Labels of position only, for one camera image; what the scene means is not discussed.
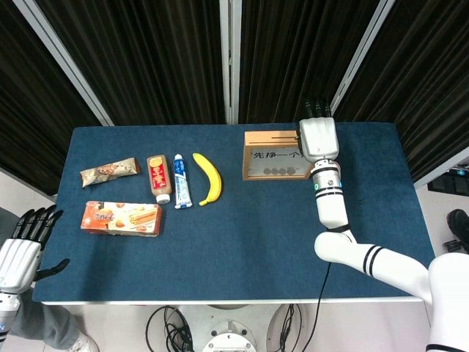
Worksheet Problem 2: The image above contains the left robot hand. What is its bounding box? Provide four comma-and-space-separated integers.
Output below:
0, 205, 70, 294

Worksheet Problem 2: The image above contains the white shoe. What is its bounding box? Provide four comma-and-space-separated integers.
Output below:
64, 331, 100, 352

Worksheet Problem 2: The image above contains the blue felt table mat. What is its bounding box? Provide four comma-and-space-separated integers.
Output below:
31, 122, 436, 303

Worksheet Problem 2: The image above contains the black cable bundle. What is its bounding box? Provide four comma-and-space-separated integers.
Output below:
146, 304, 194, 352
269, 303, 303, 352

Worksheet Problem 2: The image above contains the black shoe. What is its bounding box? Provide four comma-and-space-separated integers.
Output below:
443, 208, 469, 254

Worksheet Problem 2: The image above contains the white blue toothpaste tube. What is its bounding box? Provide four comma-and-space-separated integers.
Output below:
172, 153, 193, 210

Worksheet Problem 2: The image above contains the orange egg roll box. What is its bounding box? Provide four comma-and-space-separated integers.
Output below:
80, 200, 163, 238

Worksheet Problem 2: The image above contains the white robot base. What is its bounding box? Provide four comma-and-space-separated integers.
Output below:
175, 303, 294, 352

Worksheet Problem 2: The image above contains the grey partition frame post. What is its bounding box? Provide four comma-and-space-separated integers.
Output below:
322, 0, 396, 124
12, 0, 115, 127
218, 0, 243, 125

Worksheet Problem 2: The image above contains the brown sauce bottle red label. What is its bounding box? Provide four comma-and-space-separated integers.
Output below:
146, 155, 173, 205

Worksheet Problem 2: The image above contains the yellow banana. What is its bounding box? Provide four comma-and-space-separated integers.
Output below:
192, 152, 223, 207

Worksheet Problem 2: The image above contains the black pleated curtain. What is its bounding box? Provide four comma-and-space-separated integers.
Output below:
34, 0, 226, 126
331, 0, 469, 183
0, 0, 103, 196
237, 0, 383, 125

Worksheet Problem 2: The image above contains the wooden coin box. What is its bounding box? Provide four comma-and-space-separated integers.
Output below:
241, 130, 314, 182

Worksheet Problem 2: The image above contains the grey trouser leg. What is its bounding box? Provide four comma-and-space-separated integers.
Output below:
10, 291, 81, 350

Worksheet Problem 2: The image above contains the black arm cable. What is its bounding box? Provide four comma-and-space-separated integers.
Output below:
314, 224, 353, 352

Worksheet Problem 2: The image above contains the brown snack bag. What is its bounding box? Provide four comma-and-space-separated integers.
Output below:
79, 157, 141, 188

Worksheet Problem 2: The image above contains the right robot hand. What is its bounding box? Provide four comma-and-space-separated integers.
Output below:
295, 97, 340, 163

